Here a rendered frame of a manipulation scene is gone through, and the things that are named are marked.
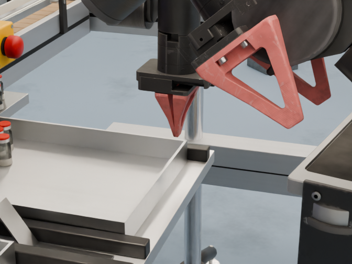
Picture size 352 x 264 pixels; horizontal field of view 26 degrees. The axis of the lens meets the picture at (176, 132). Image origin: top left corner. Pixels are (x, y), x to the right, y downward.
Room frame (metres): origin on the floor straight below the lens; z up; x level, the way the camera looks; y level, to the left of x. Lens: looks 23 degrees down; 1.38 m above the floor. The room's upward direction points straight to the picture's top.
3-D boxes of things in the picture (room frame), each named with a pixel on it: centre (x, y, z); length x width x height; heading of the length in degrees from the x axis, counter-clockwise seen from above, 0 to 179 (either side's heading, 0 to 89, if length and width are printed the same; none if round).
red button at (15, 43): (1.27, 0.29, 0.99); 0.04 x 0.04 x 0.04; 73
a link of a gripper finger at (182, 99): (1.00, 0.01, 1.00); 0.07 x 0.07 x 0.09; 72
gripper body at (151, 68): (0.99, 0.00, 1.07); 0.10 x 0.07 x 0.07; 72
